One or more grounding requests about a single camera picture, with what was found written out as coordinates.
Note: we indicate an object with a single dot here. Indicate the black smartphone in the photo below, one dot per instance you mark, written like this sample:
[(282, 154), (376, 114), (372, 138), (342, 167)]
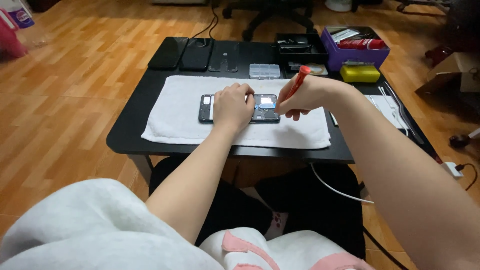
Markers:
[(168, 52), (268, 112), (195, 54)]

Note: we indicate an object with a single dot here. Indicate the person's left hand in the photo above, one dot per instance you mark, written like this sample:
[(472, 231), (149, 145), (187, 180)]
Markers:
[(232, 108)]

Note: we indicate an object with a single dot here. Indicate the black office chair base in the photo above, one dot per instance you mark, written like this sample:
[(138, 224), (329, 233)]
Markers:
[(275, 17)]

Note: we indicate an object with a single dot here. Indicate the white and pink sweater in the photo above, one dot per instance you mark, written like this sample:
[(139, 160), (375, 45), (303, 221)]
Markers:
[(93, 228)]

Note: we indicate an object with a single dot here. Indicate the person's right fingers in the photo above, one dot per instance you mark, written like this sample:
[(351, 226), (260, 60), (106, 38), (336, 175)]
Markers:
[(294, 112)]

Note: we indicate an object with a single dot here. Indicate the purple plastic box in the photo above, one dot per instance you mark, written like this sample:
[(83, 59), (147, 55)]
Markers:
[(354, 58)]

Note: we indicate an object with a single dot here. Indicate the red screwdriver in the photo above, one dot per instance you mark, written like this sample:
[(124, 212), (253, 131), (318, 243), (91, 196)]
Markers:
[(300, 80)]

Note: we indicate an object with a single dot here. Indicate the dark red object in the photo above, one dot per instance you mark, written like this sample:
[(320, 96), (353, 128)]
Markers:
[(438, 55)]

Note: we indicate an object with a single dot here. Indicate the pink plastic container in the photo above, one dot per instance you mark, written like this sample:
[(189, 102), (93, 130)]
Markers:
[(9, 41)]

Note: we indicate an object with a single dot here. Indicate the clear plastic compartment box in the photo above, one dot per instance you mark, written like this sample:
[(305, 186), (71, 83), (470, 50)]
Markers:
[(264, 71)]

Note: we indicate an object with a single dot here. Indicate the red and white tube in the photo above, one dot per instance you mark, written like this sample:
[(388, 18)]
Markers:
[(360, 44)]

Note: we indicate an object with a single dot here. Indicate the black phone back cover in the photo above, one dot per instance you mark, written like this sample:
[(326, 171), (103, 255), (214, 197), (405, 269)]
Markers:
[(224, 56)]

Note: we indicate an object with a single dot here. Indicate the white paper sheet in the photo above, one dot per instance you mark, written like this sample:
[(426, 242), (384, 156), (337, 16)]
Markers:
[(382, 108)]

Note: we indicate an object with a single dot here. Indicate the white towel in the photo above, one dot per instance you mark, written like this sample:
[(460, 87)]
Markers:
[(176, 112)]

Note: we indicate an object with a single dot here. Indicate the brown cardboard box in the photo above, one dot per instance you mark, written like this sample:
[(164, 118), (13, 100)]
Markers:
[(446, 71)]

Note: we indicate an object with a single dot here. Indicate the roll of tape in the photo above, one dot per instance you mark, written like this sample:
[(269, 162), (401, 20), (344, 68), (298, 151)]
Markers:
[(317, 69)]

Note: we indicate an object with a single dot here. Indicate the white round container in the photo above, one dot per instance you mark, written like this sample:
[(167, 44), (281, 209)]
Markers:
[(337, 4)]

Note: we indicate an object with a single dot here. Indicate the black plastic tray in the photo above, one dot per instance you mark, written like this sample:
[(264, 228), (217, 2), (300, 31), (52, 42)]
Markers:
[(302, 48)]

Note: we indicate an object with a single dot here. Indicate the person's right hand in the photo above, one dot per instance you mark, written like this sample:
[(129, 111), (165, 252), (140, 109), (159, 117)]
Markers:
[(311, 92)]

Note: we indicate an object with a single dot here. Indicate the black round object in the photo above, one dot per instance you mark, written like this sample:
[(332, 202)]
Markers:
[(459, 140)]

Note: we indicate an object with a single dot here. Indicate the purple and white packet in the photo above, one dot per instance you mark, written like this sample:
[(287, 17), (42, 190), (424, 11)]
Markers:
[(20, 15)]

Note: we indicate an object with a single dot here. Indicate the white power adapter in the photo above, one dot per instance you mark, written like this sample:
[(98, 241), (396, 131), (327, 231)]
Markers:
[(452, 169)]

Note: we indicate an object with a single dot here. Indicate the black trousers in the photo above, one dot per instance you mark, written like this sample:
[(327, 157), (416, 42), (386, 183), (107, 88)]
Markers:
[(315, 210)]

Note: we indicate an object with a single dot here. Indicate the yellow plastic case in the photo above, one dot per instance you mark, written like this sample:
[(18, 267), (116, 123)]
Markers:
[(359, 73)]

